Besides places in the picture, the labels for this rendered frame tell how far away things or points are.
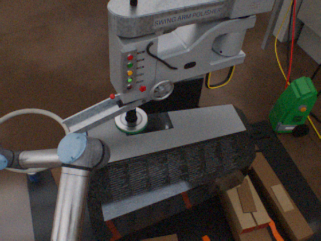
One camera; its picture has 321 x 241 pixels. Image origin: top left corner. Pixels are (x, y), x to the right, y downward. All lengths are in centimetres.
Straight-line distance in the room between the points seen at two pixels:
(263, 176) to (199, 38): 158
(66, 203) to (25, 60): 320
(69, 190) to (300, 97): 256
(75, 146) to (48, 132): 223
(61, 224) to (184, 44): 122
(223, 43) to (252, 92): 189
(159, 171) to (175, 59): 70
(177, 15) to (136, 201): 114
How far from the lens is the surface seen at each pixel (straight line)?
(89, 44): 447
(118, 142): 227
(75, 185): 131
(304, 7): 473
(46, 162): 166
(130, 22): 174
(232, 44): 224
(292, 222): 308
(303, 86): 349
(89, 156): 133
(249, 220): 282
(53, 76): 408
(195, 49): 206
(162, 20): 180
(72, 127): 223
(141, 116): 237
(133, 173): 222
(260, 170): 324
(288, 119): 359
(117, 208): 225
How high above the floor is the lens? 266
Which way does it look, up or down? 48 degrees down
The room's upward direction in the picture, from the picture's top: 7 degrees clockwise
